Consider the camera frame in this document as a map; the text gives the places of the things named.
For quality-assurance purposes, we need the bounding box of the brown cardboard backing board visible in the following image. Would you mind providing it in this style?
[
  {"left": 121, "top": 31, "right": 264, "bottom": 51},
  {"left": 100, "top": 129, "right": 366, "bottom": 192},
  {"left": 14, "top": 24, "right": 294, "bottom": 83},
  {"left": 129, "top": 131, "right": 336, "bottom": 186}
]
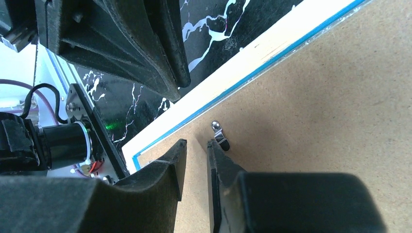
[{"left": 139, "top": 0, "right": 412, "bottom": 233}]

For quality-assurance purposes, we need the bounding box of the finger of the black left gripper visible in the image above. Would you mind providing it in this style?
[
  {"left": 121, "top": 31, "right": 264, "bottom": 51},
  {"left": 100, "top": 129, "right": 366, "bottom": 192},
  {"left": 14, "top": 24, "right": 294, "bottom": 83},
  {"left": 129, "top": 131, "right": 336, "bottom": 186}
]
[
  {"left": 34, "top": 0, "right": 180, "bottom": 101},
  {"left": 96, "top": 0, "right": 191, "bottom": 88}
]

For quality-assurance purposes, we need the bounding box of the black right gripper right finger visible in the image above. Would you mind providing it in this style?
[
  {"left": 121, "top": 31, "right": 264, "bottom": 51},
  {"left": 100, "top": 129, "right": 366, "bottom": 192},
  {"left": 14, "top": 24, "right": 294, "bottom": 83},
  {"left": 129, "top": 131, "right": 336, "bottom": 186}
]
[{"left": 207, "top": 139, "right": 386, "bottom": 233}]

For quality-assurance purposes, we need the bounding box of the silver metal turn clip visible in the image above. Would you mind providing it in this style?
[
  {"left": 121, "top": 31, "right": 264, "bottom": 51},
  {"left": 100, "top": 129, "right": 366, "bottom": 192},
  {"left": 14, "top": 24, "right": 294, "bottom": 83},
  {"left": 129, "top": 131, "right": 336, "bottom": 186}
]
[{"left": 211, "top": 120, "right": 230, "bottom": 151}]

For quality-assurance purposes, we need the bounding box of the blue wooden picture frame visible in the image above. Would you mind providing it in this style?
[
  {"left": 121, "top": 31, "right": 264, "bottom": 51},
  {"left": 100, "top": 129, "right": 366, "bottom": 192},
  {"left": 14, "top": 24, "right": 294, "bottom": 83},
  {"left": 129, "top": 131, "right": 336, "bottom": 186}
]
[{"left": 122, "top": 0, "right": 362, "bottom": 173}]

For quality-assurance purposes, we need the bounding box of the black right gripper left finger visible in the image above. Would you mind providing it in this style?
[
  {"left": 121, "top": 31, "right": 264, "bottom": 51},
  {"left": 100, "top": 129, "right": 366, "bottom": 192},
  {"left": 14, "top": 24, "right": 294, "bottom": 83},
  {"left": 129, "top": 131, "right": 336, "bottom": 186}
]
[{"left": 0, "top": 139, "right": 187, "bottom": 233}]

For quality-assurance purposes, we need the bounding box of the aluminium front mounting rail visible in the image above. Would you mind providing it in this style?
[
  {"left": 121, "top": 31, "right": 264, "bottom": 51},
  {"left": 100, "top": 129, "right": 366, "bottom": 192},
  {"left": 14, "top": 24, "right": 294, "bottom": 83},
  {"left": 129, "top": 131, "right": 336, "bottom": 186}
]
[{"left": 0, "top": 19, "right": 131, "bottom": 185}]

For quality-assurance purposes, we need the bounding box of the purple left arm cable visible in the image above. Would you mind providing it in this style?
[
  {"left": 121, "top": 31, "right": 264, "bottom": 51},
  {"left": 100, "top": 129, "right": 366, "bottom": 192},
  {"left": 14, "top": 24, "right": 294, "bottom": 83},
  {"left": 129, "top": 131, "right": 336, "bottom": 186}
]
[{"left": 0, "top": 79, "right": 60, "bottom": 126}]

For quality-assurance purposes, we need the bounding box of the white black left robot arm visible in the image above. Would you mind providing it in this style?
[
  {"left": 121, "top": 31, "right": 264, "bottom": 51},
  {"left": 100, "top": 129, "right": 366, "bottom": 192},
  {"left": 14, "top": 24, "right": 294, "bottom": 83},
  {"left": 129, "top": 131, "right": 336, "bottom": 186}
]
[{"left": 0, "top": 0, "right": 191, "bottom": 176}]

